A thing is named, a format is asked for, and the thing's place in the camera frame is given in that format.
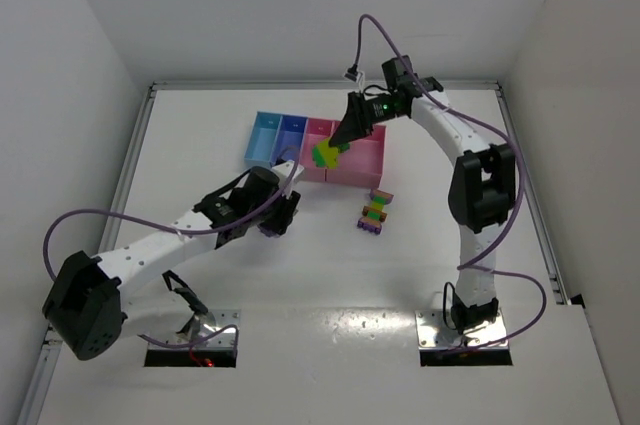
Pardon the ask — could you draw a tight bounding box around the lime green square lego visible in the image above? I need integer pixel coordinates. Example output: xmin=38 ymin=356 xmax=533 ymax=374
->
xmin=312 ymin=138 xmax=341 ymax=169

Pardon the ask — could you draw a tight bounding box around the purple rounded lego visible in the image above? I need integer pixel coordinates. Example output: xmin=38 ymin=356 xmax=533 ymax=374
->
xmin=258 ymin=222 xmax=283 ymax=237

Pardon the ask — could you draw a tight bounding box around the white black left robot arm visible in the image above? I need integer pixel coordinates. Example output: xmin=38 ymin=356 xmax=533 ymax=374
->
xmin=42 ymin=161 xmax=304 ymax=361

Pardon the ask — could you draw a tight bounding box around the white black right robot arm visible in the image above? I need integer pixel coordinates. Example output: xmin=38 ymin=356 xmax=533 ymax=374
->
xmin=328 ymin=56 xmax=516 ymax=334

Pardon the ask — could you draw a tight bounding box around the small pink bin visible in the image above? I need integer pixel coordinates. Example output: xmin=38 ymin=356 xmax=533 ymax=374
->
xmin=300 ymin=118 xmax=333 ymax=182

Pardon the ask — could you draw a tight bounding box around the large pink bin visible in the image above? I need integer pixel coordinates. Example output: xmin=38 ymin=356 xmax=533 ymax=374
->
xmin=326 ymin=125 xmax=386 ymax=189

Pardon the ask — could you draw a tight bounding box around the dark blue bin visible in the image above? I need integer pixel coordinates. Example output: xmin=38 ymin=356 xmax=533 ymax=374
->
xmin=270 ymin=115 xmax=308 ymax=165

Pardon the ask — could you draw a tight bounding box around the light blue bin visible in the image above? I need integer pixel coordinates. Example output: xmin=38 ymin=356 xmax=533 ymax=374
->
xmin=244 ymin=111 xmax=282 ymax=168

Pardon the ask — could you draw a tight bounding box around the lego stack on table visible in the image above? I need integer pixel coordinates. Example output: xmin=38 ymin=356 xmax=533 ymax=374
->
xmin=356 ymin=189 xmax=394 ymax=235

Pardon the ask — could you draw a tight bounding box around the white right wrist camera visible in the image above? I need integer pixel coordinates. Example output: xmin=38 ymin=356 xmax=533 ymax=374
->
xmin=343 ymin=66 xmax=364 ymax=83

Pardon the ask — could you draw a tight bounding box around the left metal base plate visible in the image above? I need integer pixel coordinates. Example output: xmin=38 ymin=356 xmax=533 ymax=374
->
xmin=141 ymin=309 xmax=241 ymax=355

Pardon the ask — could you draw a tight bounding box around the metal base plate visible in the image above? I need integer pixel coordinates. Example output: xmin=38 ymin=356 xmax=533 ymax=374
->
xmin=415 ymin=309 xmax=509 ymax=352
xmin=141 ymin=309 xmax=241 ymax=355

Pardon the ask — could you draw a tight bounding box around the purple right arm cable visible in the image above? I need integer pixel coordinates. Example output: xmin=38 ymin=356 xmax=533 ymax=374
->
xmin=344 ymin=13 xmax=551 ymax=357

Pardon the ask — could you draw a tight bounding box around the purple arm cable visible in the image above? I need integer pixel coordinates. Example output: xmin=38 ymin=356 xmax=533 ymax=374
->
xmin=344 ymin=13 xmax=551 ymax=357
xmin=42 ymin=145 xmax=301 ymax=349

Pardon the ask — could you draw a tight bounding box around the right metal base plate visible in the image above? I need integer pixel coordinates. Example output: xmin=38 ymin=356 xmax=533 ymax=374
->
xmin=415 ymin=309 xmax=509 ymax=352

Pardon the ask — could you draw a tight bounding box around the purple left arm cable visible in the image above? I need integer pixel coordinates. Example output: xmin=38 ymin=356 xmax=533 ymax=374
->
xmin=42 ymin=145 xmax=301 ymax=349

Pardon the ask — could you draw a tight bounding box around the aluminium frame rail right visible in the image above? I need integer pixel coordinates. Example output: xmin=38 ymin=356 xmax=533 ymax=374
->
xmin=496 ymin=83 xmax=571 ymax=305

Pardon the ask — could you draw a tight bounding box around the aluminium frame rail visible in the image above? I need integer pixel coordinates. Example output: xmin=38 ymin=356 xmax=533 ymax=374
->
xmin=19 ymin=83 xmax=157 ymax=425
xmin=496 ymin=83 xmax=571 ymax=305

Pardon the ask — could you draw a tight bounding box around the aluminium frame rail left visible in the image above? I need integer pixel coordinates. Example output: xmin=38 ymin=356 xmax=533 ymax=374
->
xmin=19 ymin=83 xmax=157 ymax=425

